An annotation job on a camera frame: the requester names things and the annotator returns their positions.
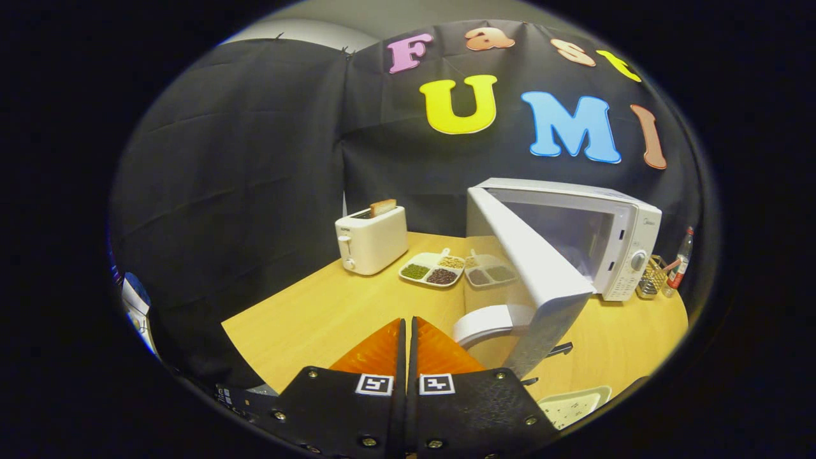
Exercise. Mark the pale rectangular plate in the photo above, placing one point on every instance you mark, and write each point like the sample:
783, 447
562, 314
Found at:
574, 407

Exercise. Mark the clear bottle red label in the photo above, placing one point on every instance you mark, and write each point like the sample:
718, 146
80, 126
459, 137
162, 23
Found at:
679, 264

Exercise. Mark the brown toast slice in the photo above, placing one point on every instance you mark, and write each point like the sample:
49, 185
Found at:
383, 207

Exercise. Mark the white microwave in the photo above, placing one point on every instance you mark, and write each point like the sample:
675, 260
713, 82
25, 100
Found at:
548, 268

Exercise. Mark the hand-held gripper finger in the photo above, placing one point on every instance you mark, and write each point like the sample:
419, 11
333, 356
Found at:
401, 395
413, 398

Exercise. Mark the blue white object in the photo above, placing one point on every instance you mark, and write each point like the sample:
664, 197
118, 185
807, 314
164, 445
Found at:
137, 306

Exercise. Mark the divided plate of beans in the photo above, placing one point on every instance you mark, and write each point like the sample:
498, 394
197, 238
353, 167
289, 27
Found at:
433, 269

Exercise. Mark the dark device with label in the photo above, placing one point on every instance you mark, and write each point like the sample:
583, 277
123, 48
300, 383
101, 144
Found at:
245, 400

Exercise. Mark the white toaster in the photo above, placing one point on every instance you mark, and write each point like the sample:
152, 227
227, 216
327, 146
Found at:
376, 245

